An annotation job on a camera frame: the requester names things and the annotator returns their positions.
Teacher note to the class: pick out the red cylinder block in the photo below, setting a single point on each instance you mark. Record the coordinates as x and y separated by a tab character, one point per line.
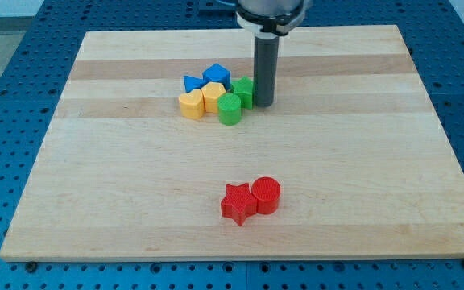
267	191

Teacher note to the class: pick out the red star block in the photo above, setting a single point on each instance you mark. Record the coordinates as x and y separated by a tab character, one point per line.
238	204

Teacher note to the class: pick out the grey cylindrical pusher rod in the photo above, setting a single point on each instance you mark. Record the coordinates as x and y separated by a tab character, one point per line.
265	66

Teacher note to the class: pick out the blue cube block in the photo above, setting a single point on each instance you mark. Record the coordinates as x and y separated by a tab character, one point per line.
219	74

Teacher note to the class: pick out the green star block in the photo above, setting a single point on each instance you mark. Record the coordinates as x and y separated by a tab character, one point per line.
243	88

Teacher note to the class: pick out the green cylinder block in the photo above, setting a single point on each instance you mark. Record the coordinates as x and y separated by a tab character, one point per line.
229	109

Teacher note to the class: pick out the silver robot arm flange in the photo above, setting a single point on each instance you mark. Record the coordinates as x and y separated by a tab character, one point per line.
268	19

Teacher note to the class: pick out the yellow hexagon block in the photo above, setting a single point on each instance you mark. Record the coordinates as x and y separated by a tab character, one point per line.
212	91

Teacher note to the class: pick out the light wooden board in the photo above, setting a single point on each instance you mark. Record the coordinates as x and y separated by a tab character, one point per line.
365	167

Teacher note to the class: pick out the yellow heart block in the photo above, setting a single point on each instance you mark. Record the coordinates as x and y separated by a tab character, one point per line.
192	104

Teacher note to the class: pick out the blue moon block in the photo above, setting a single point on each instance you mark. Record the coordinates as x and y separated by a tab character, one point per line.
191	83

